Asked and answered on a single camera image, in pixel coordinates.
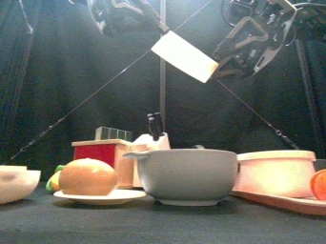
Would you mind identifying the white knife block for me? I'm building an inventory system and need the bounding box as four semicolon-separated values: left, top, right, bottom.
131;132;173;153

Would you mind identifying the pink toy bowl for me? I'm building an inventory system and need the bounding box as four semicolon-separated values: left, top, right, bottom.
234;150;318;199

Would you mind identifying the black frame post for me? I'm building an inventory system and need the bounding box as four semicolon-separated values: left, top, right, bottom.
296;39;321;151

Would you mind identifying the brown toy onion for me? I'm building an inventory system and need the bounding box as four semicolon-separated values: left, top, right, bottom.
58;157;121;196

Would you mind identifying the black handled toy knife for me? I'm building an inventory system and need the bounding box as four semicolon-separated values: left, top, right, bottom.
153;112;166;138
146;112;157;141

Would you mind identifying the pink serving tray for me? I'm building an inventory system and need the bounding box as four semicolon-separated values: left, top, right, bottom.
232;188;326;217

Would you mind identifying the thin diagonal brace wire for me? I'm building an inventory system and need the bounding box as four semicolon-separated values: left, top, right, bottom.
2;0;214;165
217;79;301;151

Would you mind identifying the white card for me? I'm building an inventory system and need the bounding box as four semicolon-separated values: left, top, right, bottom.
150;27;221;85

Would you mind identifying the grey slotted block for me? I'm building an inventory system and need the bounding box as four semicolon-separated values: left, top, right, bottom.
95;126;134;142

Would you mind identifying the thin vertical frame pole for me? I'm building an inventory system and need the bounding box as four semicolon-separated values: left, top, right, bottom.
158;0;169;129

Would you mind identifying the small white plate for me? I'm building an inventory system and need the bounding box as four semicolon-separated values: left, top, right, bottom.
53;189;149;206

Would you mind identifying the red wooden toy box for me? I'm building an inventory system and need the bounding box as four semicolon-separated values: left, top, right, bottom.
70;138;150;189

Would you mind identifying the grey blue toy pot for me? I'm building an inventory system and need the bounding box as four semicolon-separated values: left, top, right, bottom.
122;148;240;207

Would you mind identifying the orange toy carrot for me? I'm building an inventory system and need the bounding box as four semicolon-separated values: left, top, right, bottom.
310;169;326;201

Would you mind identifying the yellow green toy corn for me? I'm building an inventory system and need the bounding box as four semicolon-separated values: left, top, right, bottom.
45;164;69;193

